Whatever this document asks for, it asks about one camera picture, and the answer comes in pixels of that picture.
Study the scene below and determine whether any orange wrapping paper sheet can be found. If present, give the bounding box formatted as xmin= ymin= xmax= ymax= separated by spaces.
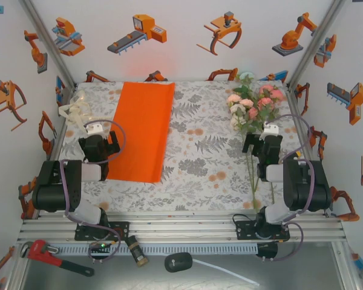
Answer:
xmin=106 ymin=81 xmax=176 ymax=184

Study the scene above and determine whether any cream ribbon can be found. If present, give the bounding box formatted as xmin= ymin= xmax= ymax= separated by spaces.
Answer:
xmin=57 ymin=90 xmax=114 ymax=135

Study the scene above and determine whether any peach fake flower stem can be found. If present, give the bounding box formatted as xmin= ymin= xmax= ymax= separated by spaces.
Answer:
xmin=226 ymin=93 xmax=260 ymax=209

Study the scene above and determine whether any mint fake flower stem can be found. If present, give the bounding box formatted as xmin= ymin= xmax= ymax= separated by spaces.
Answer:
xmin=235 ymin=71 xmax=261 ymax=134

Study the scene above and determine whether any floral table cloth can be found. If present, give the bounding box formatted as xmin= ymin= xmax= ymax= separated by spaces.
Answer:
xmin=47 ymin=80 xmax=321 ymax=212

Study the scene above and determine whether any small circuit board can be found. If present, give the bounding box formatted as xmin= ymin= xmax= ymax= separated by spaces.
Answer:
xmin=89 ymin=241 xmax=113 ymax=256

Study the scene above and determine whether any small brown bottle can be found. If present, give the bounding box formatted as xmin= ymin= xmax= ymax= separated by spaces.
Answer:
xmin=126 ymin=234 xmax=151 ymax=268

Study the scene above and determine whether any red pipe wrench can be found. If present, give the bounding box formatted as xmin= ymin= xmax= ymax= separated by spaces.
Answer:
xmin=20 ymin=240 xmax=95 ymax=277

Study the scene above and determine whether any black computer mouse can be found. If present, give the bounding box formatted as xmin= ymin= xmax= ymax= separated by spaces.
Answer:
xmin=164 ymin=252 xmax=194 ymax=274

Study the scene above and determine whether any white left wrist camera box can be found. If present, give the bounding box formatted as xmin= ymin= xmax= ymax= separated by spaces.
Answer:
xmin=83 ymin=122 xmax=105 ymax=136

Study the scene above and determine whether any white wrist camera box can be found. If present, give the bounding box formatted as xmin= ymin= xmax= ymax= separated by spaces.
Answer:
xmin=262 ymin=123 xmax=280 ymax=137
xmin=83 ymin=122 xmax=105 ymax=136

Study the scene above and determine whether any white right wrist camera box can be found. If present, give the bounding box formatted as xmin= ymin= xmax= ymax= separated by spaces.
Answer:
xmin=262 ymin=123 xmax=280 ymax=137

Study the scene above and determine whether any aluminium side rail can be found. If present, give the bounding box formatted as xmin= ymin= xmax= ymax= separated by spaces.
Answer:
xmin=286 ymin=81 xmax=332 ymax=218
xmin=38 ymin=83 xmax=78 ymax=220

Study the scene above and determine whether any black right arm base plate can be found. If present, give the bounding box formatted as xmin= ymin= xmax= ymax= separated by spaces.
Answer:
xmin=235 ymin=220 xmax=291 ymax=242

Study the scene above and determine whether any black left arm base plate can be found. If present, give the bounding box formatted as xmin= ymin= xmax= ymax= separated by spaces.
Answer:
xmin=74 ymin=221 xmax=131 ymax=242

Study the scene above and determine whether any black round cable mount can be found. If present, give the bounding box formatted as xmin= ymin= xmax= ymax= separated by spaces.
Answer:
xmin=256 ymin=242 xmax=278 ymax=260

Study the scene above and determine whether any aluminium table rail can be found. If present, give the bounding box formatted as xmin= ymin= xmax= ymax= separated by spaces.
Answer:
xmin=17 ymin=210 xmax=347 ymax=244

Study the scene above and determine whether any slanted aluminium frame post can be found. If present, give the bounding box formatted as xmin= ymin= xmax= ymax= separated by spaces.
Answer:
xmin=286 ymin=0 xmax=348 ymax=88
xmin=18 ymin=0 xmax=77 ymax=88

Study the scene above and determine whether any white slotted cable duct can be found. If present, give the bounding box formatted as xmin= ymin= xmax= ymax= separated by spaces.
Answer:
xmin=53 ymin=243 xmax=259 ymax=255

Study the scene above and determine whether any aluminium frame leg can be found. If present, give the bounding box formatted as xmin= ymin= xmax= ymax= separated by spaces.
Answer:
xmin=331 ymin=241 xmax=362 ymax=290
xmin=4 ymin=241 xmax=31 ymax=290

